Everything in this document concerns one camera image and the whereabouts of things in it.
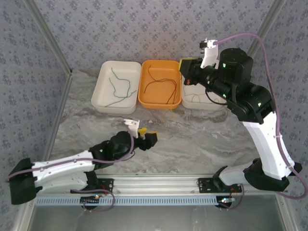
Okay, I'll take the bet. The thin red cable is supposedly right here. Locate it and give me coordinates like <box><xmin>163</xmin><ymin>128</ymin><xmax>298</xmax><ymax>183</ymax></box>
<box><xmin>147</xmin><ymin>64</ymin><xmax>176</xmax><ymax>104</ymax></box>
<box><xmin>143</xmin><ymin>78</ymin><xmax>180</xmax><ymax>99</ymax></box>

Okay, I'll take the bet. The thin green cable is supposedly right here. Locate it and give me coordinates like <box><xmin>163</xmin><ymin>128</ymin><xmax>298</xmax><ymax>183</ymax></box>
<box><xmin>109</xmin><ymin>77</ymin><xmax>138</xmax><ymax>100</ymax></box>
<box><xmin>105</xmin><ymin>67</ymin><xmax>131</xmax><ymax>108</ymax></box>

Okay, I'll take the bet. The white plastic tray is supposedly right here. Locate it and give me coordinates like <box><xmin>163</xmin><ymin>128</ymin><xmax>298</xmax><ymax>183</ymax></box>
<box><xmin>180</xmin><ymin>57</ymin><xmax>229</xmax><ymax>111</ymax></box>
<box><xmin>91</xmin><ymin>60</ymin><xmax>142</xmax><ymax>115</ymax></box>

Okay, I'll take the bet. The orange plastic tray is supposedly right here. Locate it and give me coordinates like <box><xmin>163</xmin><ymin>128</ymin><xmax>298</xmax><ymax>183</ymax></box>
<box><xmin>138</xmin><ymin>59</ymin><xmax>182</xmax><ymax>109</ymax></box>

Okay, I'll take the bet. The small adapter with LED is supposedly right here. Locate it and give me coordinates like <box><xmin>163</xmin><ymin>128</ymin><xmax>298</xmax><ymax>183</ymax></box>
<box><xmin>218</xmin><ymin>196</ymin><xmax>237</xmax><ymax>205</ymax></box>
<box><xmin>80</xmin><ymin>195</ymin><xmax>101</xmax><ymax>205</ymax></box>

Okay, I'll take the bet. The steel sheet panel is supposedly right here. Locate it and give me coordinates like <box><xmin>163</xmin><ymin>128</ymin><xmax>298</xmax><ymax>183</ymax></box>
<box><xmin>14</xmin><ymin>194</ymin><xmax>296</xmax><ymax>231</ymax></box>

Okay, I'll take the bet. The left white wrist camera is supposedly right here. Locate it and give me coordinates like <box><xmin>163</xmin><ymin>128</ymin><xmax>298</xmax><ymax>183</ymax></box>
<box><xmin>123</xmin><ymin>118</ymin><xmax>141</xmax><ymax>139</ymax></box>

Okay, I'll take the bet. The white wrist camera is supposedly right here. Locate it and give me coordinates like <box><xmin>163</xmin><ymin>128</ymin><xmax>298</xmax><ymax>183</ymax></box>
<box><xmin>199</xmin><ymin>38</ymin><xmax>221</xmax><ymax>69</ymax></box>
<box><xmin>123</xmin><ymin>118</ymin><xmax>141</xmax><ymax>139</ymax></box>

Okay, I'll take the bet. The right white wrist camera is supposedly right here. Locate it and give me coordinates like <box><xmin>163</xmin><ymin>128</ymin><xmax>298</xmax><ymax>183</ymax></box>
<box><xmin>199</xmin><ymin>38</ymin><xmax>221</xmax><ymax>69</ymax></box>

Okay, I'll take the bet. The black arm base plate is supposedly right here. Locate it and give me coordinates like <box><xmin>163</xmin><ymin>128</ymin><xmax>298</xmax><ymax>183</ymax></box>
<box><xmin>70</xmin><ymin>178</ymin><xmax>114</xmax><ymax>194</ymax></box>
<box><xmin>197</xmin><ymin>177</ymin><xmax>243</xmax><ymax>194</ymax></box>

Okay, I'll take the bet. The aluminium mounting rail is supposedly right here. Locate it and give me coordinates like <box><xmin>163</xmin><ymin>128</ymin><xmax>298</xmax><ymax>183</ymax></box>
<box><xmin>36</xmin><ymin>174</ymin><xmax>288</xmax><ymax>196</ymax></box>

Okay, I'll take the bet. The aluminium frame post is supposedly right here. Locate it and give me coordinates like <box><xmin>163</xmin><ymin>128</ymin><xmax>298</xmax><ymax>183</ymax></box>
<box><xmin>24</xmin><ymin>0</ymin><xmax>73</xmax><ymax>76</ymax></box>
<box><xmin>245</xmin><ymin>0</ymin><xmax>288</xmax><ymax>58</ymax></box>

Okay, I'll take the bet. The grey slotted cable duct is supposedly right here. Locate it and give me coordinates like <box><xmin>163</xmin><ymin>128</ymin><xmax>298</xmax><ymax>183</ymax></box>
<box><xmin>35</xmin><ymin>195</ymin><xmax>221</xmax><ymax>207</ymax></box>

